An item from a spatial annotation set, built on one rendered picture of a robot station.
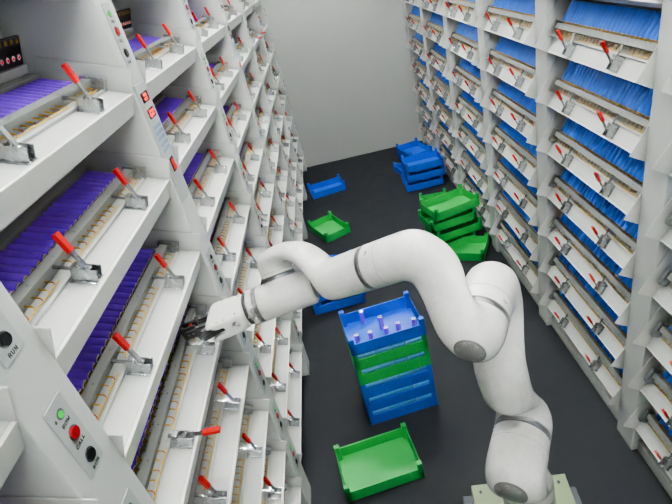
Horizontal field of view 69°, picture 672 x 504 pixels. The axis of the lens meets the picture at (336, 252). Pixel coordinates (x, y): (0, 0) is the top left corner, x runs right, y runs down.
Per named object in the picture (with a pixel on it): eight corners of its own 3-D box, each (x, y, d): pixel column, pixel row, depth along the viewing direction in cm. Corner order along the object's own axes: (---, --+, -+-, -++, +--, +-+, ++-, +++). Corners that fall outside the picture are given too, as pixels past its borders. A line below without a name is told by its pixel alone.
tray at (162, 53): (196, 61, 166) (195, 16, 159) (146, 104, 114) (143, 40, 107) (134, 53, 164) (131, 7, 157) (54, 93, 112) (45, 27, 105)
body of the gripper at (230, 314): (259, 332, 111) (215, 348, 113) (262, 305, 120) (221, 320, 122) (244, 308, 108) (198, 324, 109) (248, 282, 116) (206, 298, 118)
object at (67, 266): (170, 196, 116) (168, 140, 109) (60, 385, 64) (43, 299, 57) (80, 188, 114) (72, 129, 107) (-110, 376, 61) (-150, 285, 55)
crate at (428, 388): (420, 359, 223) (417, 346, 219) (436, 391, 205) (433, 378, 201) (357, 379, 221) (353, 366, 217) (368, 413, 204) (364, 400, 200)
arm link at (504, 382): (493, 475, 110) (506, 416, 121) (550, 486, 103) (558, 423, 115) (438, 302, 87) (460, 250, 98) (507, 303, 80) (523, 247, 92)
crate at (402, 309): (410, 305, 207) (407, 289, 203) (426, 334, 189) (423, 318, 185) (342, 325, 205) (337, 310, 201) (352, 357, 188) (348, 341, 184)
